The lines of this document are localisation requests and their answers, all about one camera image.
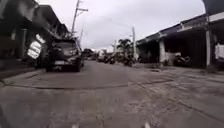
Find dark building with awning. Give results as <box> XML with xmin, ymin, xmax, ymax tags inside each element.
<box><xmin>0</xmin><ymin>0</ymin><xmax>73</xmax><ymax>70</ymax></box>

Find tall utility pole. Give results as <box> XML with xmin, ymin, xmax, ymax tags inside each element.
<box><xmin>70</xmin><ymin>0</ymin><xmax>89</xmax><ymax>36</ymax></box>

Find dark pickup truck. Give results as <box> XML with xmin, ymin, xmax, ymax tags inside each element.
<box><xmin>44</xmin><ymin>37</ymin><xmax>85</xmax><ymax>73</ymax></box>

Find parked motorcycle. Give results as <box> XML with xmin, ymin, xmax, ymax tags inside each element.
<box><xmin>172</xmin><ymin>52</ymin><xmax>192</xmax><ymax>67</ymax></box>

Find grey concrete road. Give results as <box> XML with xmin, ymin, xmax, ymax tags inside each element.
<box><xmin>0</xmin><ymin>59</ymin><xmax>224</xmax><ymax>128</ymax></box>

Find overhead wires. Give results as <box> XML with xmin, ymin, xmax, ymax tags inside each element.
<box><xmin>78</xmin><ymin>6</ymin><xmax>134</xmax><ymax>43</ymax></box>

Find grey utility pole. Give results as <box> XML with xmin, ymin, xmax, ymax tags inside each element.
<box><xmin>131</xmin><ymin>26</ymin><xmax>138</xmax><ymax>62</ymax></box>

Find row of parked motorcycles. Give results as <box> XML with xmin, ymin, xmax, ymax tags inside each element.
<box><xmin>97</xmin><ymin>51</ymin><xmax>137</xmax><ymax>67</ymax></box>

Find palm tree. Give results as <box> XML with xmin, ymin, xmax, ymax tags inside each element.
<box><xmin>117</xmin><ymin>38</ymin><xmax>133</xmax><ymax>58</ymax></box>

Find long building with roof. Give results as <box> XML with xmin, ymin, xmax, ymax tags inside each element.
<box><xmin>135</xmin><ymin>0</ymin><xmax>224</xmax><ymax>69</ymax></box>

